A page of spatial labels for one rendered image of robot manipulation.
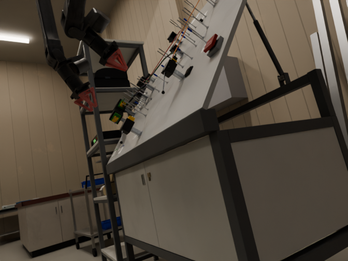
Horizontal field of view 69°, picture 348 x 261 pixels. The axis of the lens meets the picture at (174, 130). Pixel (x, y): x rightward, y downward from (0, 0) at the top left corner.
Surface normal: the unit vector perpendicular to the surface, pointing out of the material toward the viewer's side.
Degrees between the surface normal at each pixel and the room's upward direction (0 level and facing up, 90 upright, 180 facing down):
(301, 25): 90
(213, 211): 90
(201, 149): 90
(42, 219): 90
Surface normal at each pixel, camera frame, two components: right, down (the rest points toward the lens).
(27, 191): 0.55, -0.26
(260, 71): -0.81, 0.07
